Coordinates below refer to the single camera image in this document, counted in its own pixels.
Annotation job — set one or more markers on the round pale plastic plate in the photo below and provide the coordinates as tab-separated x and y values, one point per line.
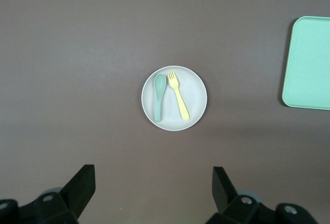
196	97

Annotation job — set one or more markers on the teal plastic spoon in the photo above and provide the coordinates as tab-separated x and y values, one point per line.
159	82

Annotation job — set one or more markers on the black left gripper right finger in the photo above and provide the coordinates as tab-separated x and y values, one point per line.
239	208

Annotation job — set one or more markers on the yellow plastic fork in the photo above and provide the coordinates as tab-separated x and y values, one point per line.
180	102

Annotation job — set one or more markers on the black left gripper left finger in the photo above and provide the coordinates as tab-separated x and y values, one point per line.
64	203

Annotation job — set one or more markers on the mint green rectangular tray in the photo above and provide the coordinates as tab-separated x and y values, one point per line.
309	64

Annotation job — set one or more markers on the brown table cover mat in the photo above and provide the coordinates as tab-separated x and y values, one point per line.
77	53

